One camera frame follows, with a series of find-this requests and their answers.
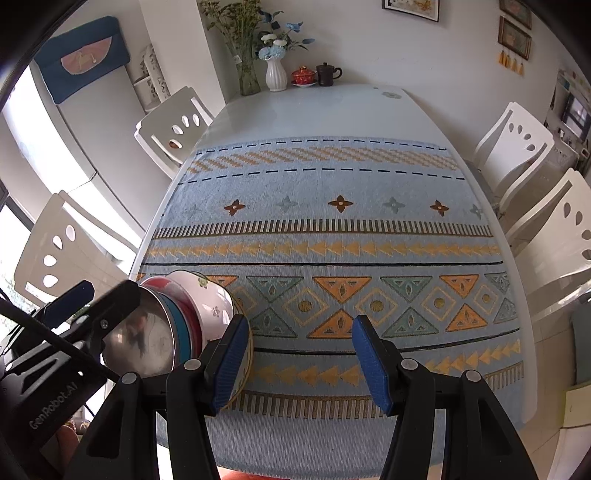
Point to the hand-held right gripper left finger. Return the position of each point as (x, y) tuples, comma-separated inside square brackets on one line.
[(231, 364)]

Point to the steel bowl with red outside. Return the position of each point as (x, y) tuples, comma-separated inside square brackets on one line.
[(196, 327)]

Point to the white shelf unit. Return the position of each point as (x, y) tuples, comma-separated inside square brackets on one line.
[(561, 134)]

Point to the large framed flower painting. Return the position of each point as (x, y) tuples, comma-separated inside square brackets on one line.
[(411, 7)]

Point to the steel bowl with blue outside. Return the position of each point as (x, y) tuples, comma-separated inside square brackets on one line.
[(138, 332)]

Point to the brown mug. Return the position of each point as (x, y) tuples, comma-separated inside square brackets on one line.
[(325, 74)]

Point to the small television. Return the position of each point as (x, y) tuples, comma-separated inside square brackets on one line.
[(576, 115)]

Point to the blue cloth cover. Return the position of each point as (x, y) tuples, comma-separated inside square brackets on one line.
[(57, 78)]

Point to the dried flower bunch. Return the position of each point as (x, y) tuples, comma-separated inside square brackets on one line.
[(235, 23)]

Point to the white lattice rack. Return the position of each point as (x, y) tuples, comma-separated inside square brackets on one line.
[(154, 83)]

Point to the white plate with tree print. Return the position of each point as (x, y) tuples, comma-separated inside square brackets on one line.
[(217, 300)]

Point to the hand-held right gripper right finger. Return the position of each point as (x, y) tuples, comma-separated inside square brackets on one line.
[(371, 364)]

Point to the round plate with leaf print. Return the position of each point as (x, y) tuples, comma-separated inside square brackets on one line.
[(236, 308)]

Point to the white dining chair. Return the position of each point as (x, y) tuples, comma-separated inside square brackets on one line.
[(503, 152), (159, 134), (545, 240), (34, 258)]

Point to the blue patterned table cloth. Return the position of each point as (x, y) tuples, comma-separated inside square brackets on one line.
[(323, 240)]

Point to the red lidded teacup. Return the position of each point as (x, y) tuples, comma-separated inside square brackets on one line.
[(303, 76)]

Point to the small framed picture with tassels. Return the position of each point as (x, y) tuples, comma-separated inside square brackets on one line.
[(513, 37)]

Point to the blue and white flower bouquet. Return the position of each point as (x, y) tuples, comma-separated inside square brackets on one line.
[(277, 44)]

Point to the white refrigerator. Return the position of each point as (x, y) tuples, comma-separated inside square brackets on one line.
[(69, 152)]

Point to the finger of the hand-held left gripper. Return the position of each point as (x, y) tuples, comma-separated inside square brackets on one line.
[(117, 300), (69, 302)]

